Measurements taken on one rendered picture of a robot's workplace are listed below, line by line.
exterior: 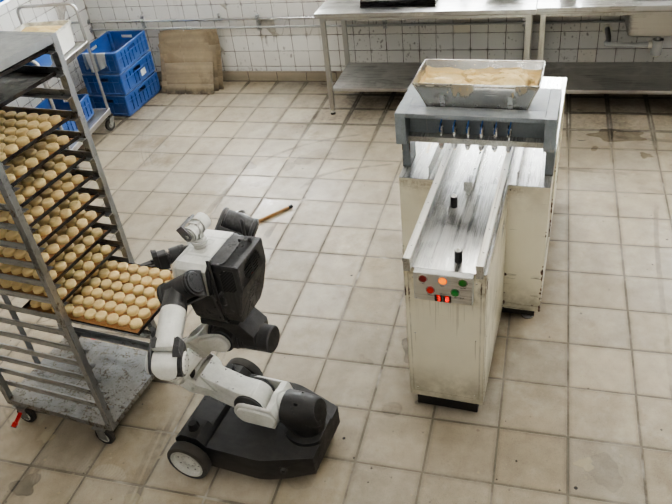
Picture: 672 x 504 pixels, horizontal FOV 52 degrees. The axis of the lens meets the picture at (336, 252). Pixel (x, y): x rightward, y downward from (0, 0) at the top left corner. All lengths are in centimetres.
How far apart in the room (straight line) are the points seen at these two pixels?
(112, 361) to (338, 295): 129
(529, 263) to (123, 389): 209
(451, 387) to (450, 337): 31
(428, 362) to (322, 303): 103
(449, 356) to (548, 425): 57
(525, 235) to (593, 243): 103
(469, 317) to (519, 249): 72
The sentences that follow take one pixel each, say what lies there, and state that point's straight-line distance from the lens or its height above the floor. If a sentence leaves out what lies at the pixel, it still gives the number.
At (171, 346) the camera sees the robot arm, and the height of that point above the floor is 103.
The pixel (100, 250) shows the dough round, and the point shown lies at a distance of 324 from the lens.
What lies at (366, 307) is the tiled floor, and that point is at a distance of 394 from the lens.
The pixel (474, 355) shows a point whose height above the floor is 40.
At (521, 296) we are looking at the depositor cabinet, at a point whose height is 18.
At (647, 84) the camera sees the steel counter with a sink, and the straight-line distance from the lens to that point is 599.
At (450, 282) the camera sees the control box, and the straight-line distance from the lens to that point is 280.
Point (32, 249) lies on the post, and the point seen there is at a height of 116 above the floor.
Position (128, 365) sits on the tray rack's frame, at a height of 15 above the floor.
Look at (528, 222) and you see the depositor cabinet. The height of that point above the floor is 64.
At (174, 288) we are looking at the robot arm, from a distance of 249.
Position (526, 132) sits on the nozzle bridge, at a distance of 331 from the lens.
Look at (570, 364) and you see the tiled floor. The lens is 365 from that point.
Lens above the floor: 256
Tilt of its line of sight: 36 degrees down
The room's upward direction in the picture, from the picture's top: 7 degrees counter-clockwise
